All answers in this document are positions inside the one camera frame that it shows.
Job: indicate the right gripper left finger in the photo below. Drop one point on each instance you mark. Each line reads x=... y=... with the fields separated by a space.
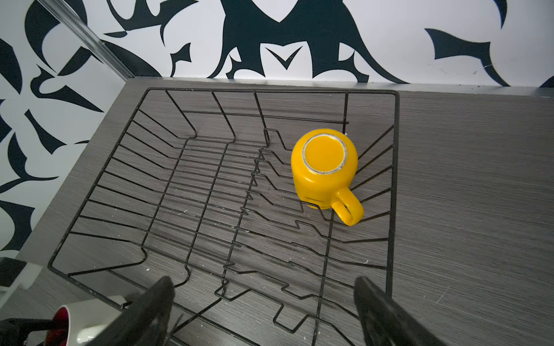
x=145 y=322

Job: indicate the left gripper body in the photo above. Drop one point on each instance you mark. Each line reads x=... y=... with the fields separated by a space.
x=16 y=331

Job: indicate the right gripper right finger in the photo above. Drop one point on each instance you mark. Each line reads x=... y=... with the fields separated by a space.
x=384 y=322

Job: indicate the black wire dish rack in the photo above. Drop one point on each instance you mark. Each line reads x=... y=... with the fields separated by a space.
x=198 y=187

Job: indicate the yellow ceramic mug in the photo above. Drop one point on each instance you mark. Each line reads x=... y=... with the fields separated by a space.
x=323 y=165

